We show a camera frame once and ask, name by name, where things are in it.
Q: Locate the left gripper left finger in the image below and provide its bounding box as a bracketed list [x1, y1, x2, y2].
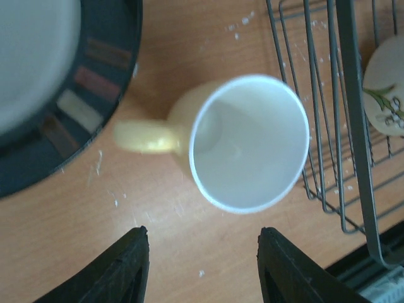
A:
[36, 226, 149, 302]

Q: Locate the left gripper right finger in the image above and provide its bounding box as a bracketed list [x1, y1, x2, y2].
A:
[257, 227, 368, 302]

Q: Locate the dark wire dish rack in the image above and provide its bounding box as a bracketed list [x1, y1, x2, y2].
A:
[266, 1, 403, 267]

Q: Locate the yellow ceramic mug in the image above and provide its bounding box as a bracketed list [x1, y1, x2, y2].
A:
[114, 74, 310, 214]

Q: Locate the white floral bowl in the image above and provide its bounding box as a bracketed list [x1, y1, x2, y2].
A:
[362, 35, 403, 136]

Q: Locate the black rimmed striped plate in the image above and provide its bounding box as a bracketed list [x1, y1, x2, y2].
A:
[1, 1, 143, 197]

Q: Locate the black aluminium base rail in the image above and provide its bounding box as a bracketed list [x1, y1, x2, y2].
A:
[325, 244, 392, 290]

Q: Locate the light blue cable duct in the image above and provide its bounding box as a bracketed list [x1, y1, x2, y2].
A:
[360, 266, 404, 303]

